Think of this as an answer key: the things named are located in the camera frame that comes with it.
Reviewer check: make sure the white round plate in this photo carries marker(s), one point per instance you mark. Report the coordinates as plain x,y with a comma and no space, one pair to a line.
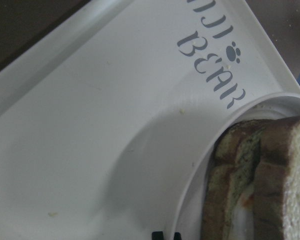
160,178

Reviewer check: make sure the fried egg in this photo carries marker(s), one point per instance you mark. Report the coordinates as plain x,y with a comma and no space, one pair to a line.
242,226

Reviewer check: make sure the cream bear tray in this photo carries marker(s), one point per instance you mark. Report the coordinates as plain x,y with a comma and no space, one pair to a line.
71,104

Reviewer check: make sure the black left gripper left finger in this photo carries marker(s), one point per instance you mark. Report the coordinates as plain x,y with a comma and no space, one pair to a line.
157,235

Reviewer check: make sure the bread slice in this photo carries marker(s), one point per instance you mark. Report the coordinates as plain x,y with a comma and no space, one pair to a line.
276,200
236,156

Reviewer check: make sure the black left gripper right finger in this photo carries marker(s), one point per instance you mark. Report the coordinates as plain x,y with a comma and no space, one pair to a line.
177,236

